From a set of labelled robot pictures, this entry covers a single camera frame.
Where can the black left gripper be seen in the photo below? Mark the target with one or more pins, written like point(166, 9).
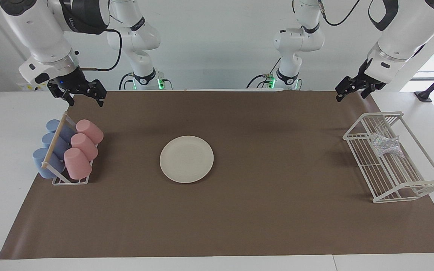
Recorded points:
point(367, 79)

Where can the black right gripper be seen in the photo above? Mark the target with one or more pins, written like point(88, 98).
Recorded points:
point(74, 81)

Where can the clear plastic bag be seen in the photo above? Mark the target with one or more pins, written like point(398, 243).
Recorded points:
point(386, 145)

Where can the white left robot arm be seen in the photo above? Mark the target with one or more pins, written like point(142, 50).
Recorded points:
point(409, 26)

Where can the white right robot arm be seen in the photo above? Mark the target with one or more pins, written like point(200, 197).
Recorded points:
point(40, 34)

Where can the cream round plate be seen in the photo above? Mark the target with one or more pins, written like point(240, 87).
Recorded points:
point(187, 159)

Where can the pink plastic cup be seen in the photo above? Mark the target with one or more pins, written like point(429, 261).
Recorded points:
point(77, 163)
point(90, 130)
point(85, 146)

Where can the blue plastic cup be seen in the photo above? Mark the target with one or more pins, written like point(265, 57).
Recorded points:
point(66, 131)
point(59, 145)
point(40, 160)

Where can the brown table mat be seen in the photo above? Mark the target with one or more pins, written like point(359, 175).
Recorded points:
point(239, 218)

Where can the white wall socket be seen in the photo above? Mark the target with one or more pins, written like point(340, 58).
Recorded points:
point(32, 87)

